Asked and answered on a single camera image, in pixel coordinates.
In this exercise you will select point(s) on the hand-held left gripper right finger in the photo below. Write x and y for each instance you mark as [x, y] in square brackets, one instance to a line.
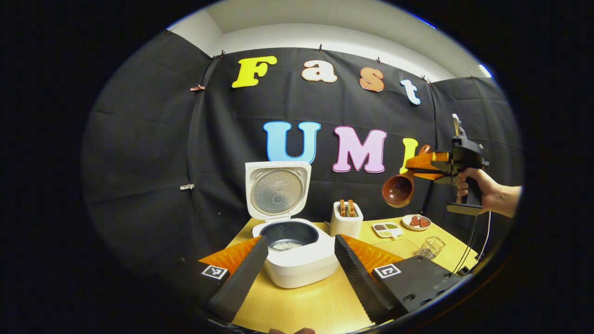
[359, 283]

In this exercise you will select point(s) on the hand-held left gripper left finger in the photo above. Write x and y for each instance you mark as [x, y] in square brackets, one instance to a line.
[241, 278]

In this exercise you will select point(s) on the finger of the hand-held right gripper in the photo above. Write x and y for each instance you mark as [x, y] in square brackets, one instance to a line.
[424, 170]
[438, 156]

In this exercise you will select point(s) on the brown wooden spoon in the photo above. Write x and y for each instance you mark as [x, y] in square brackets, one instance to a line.
[398, 190]

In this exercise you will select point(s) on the white rice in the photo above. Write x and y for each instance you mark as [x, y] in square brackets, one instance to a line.
[287, 246]

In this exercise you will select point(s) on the white rice cooker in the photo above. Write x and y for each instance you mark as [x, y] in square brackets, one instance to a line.
[301, 269]

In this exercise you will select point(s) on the red meat slice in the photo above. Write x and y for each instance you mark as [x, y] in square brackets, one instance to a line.
[424, 222]
[414, 221]

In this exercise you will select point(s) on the white toaster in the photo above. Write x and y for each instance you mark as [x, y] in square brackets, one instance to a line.
[345, 227]

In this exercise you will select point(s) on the round white plate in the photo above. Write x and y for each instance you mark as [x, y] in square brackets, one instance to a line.
[406, 226]

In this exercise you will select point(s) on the divided white grain dish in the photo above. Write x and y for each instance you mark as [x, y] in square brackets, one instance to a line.
[394, 232]

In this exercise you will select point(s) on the toasted bread slice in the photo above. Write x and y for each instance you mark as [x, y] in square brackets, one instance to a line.
[351, 208]
[342, 208]

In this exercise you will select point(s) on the small ceiling light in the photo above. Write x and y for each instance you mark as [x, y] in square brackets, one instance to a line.
[485, 70]

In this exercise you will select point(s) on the black backdrop cloth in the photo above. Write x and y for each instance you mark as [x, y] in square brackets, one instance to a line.
[148, 162]

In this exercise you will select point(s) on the red cloth clip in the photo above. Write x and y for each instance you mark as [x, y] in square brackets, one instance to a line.
[197, 87]

